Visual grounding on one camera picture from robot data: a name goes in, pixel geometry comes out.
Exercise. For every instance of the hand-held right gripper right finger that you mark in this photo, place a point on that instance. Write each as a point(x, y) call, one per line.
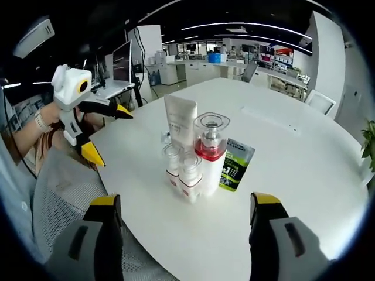
point(260, 243)

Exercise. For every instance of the grey office chair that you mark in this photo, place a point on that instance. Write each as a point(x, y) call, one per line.
point(249, 73)

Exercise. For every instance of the ceiling air conditioner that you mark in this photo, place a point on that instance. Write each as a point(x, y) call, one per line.
point(33, 38)

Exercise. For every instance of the small white skincare bottle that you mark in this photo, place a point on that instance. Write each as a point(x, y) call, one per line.
point(190, 187)
point(171, 172)

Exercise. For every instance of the white wristwatch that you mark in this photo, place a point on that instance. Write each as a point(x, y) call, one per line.
point(40, 121)

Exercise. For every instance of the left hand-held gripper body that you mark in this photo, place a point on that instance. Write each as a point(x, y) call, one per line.
point(68, 87)

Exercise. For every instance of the white mesh office chair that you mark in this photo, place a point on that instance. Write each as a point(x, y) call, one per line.
point(76, 193)

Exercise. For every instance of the water jug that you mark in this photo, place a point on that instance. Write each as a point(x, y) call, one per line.
point(155, 79)

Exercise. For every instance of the computer monitor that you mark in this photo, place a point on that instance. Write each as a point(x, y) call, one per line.
point(122, 61)

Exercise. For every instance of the red collar skincare pump bottle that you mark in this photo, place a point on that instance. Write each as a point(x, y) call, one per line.
point(212, 172)

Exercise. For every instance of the potted green plant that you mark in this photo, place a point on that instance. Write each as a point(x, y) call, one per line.
point(369, 143)

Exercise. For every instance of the white skincare tube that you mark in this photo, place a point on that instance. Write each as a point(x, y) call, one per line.
point(179, 117)

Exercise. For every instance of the green black skincare sachet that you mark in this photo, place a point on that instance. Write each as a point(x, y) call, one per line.
point(235, 167)

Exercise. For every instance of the person's left hand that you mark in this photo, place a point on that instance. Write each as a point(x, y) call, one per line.
point(52, 117)

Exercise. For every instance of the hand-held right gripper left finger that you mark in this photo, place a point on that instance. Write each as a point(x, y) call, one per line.
point(111, 248)

